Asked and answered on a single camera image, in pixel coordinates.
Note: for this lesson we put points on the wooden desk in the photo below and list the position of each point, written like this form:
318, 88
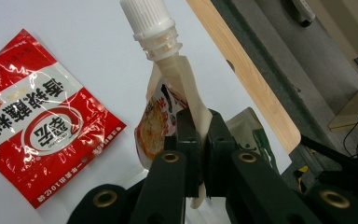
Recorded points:
354, 112

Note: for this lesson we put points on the white table mat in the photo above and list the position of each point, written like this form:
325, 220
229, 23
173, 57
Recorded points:
99, 37

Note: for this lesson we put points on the spouted sauce pouch white cap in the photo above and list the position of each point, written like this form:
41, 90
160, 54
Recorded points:
167, 71

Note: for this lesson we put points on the white and black device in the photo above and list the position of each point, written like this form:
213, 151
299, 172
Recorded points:
303, 12

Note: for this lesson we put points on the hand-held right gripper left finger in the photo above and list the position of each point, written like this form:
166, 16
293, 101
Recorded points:
185, 149

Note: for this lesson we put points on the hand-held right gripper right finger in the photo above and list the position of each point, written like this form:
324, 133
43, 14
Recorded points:
219, 146

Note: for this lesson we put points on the green and beige food packet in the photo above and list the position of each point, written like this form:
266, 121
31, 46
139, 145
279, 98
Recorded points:
248, 133

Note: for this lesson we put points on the yellow and black tape strip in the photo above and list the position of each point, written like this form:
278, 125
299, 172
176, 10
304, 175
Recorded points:
301, 174

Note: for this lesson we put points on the black frame leg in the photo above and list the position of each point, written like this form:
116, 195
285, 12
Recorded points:
338, 161

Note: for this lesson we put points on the red and white food packet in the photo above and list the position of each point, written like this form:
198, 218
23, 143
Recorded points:
43, 121

